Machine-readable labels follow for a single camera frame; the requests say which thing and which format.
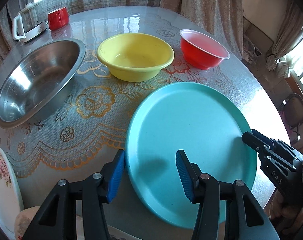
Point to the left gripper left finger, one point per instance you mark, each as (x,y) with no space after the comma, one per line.
(56,217)

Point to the yellow plastic bowl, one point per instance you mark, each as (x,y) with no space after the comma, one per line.
(135,57)

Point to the red ceramic mug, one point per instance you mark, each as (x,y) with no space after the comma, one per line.
(58,18)

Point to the white rose-pattern plate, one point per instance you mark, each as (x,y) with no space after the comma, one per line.
(11,203)

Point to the teal round plate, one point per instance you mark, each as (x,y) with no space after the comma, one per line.
(199,120)

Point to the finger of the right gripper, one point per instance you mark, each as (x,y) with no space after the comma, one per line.
(264,151)
(279,147)

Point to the beige curtain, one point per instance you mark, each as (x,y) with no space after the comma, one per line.
(221,18)

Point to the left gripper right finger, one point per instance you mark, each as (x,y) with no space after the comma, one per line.
(245,218)

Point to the person's right hand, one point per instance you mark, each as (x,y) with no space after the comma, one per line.
(278,209)

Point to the red disposable bowl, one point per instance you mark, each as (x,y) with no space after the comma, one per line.
(202,51)

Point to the wooden chair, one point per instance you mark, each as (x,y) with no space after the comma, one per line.
(291,112)

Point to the white plate red characters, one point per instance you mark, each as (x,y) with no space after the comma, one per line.
(25,217)

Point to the white glass electric kettle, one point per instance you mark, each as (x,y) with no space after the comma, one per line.
(29,23)

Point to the stainless steel basin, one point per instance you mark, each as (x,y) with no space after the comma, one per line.
(39,84)

